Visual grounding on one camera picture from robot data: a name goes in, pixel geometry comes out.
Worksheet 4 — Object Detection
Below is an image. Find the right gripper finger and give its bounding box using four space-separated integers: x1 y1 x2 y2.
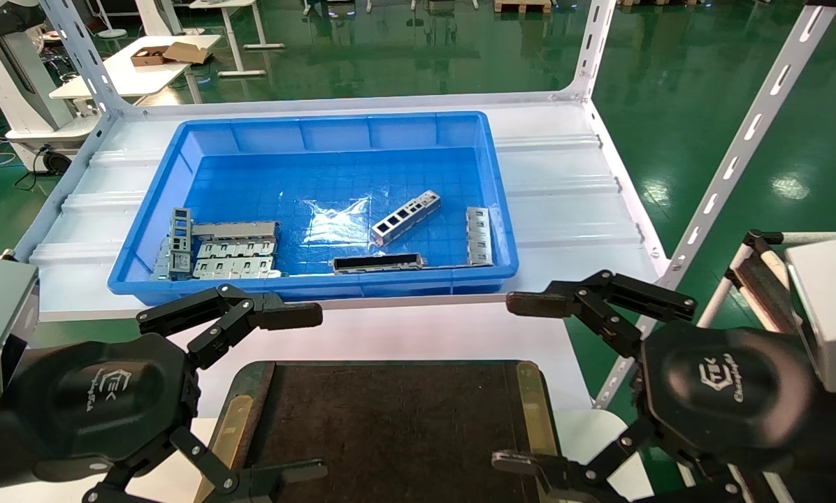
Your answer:
506 269 698 358
491 418 660 503

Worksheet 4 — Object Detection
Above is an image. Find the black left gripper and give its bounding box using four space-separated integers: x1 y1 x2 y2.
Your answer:
13 283 328 503

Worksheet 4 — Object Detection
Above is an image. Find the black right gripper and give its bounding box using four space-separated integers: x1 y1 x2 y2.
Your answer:
640 328 817 465

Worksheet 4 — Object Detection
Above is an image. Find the silver bracket with square holes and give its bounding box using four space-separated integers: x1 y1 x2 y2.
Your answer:
372 190 442 247

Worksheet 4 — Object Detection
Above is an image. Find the plain gray metal channel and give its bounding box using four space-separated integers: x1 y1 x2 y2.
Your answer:
193 221 280 242

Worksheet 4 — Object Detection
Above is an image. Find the metal channel with black interior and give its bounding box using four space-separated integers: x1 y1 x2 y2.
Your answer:
330 253 426 275

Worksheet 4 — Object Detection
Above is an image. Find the clear plastic film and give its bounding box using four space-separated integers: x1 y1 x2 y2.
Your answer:
301 197 375 247

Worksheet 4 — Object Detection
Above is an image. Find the large blue plastic bin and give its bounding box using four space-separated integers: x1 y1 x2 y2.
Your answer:
107 110 520 307

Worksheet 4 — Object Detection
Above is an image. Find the wooden pallet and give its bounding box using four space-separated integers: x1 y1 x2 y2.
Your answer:
493 0 553 15

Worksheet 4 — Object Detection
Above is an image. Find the white desk with cardboard box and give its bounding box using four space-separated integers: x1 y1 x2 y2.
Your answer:
49 34 222 105

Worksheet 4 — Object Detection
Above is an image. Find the brown cardboard box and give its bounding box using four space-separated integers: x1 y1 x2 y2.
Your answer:
130 42 213 68

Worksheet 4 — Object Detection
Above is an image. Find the white desk with T-leg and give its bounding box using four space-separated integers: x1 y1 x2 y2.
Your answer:
189 0 286 78

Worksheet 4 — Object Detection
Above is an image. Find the white round stand base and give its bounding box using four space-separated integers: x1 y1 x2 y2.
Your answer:
96 0 129 39

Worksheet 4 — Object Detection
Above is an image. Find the white robot column with base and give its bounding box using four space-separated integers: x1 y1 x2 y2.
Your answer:
0 0 103 174

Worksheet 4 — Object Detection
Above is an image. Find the silver slotted metal bracket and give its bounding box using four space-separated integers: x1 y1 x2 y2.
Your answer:
196 239 278 260
192 256 283 280
150 238 174 282
465 206 495 268

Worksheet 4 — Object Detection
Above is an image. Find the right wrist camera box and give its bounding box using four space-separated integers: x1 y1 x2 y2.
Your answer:
785 235 836 393

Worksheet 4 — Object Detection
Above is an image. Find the dark gray slotted bracket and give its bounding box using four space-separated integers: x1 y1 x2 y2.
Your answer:
169 207 194 280

